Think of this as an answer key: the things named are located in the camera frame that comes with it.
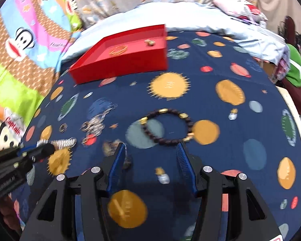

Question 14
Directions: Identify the plaid cloth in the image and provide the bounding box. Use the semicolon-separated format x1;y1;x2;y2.
273;55;291;83

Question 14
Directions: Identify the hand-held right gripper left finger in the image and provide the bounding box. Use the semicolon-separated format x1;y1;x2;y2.
20;143;127;241

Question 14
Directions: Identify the thin silver bracelet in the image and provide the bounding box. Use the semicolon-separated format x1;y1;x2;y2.
92;107;117;131

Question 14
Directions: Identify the gold chain bracelet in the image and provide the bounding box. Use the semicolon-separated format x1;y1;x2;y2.
109;45;129;56

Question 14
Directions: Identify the beige curtain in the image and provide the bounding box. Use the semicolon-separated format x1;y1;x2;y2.
256;0;301;34

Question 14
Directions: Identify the dark red cloth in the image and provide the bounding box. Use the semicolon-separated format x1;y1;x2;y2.
281;78;301;117

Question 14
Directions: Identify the navy planet print bedsheet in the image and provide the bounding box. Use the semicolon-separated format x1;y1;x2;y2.
10;29;301;241

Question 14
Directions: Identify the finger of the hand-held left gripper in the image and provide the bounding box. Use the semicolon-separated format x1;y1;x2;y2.
30;143;56;163
16;144;41;157

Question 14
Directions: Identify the dark wooden chair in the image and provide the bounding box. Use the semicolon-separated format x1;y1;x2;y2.
281;16;301;46

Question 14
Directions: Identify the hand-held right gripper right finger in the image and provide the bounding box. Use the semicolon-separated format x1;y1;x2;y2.
176;143;283;241

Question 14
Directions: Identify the dark bead bracelet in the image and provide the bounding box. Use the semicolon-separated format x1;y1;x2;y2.
140;108;194;146

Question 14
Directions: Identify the dark purple small object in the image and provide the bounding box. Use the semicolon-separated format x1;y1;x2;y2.
231;16;256;25

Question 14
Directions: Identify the colourful cartoon monkey blanket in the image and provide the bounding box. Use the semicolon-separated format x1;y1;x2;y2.
0;0;84;241

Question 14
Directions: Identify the pink cartoon pillow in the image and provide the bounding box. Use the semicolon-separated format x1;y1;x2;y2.
213;0;269;22

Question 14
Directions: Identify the red cardboard box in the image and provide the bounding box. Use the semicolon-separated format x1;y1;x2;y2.
68;24;169;84

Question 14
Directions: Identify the green cloth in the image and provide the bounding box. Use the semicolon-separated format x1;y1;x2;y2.
286;44;301;87

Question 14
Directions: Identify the light blue quilt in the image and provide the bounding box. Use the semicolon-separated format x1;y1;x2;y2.
61;1;290;66

